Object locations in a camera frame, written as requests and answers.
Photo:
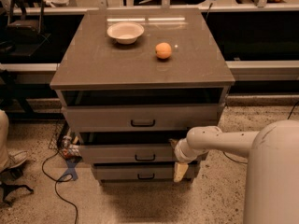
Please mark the white bowl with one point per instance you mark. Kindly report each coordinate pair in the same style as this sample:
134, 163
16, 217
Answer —
125, 32

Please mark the black chair background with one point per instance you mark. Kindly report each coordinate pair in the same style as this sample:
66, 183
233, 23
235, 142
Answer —
24, 33

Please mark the person leg beige trousers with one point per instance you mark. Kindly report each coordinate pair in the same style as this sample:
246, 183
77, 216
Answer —
3, 132

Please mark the grey drawer cabinet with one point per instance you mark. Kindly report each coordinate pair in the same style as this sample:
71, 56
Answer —
98, 71

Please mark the wire basket with items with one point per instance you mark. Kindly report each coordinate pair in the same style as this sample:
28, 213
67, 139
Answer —
64, 141

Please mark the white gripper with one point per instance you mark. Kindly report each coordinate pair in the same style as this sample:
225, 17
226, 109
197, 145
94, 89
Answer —
180, 154

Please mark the grey sneaker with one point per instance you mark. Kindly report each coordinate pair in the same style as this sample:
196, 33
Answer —
14, 159

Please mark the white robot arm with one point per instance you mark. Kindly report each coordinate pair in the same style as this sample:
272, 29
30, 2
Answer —
272, 181

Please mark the grey top drawer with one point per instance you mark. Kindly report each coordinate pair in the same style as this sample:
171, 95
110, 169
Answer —
127, 118

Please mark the orange fruit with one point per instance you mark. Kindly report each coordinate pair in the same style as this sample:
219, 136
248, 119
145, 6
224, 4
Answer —
163, 51

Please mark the black chair base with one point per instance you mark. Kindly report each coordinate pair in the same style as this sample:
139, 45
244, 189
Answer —
15, 173

